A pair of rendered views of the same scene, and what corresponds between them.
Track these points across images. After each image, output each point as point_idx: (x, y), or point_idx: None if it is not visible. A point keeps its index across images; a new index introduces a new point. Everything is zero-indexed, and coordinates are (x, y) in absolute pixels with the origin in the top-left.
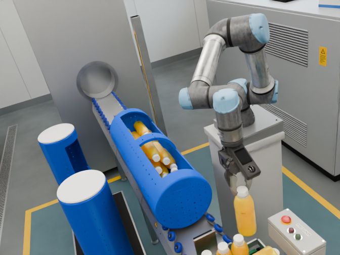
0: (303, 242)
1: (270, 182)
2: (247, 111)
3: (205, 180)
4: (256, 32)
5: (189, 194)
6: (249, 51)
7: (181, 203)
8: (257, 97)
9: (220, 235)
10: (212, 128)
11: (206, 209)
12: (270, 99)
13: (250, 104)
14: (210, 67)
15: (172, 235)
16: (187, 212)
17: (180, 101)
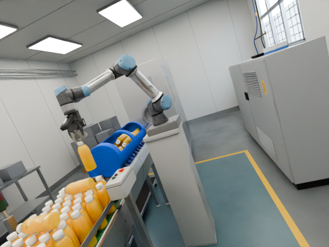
0: (112, 181)
1: (179, 164)
2: (158, 115)
3: (113, 149)
4: (119, 63)
5: (105, 156)
6: (126, 75)
7: (102, 160)
8: (155, 105)
9: None
10: None
11: (118, 168)
12: (160, 106)
13: (156, 111)
14: (90, 82)
15: None
16: (106, 167)
17: None
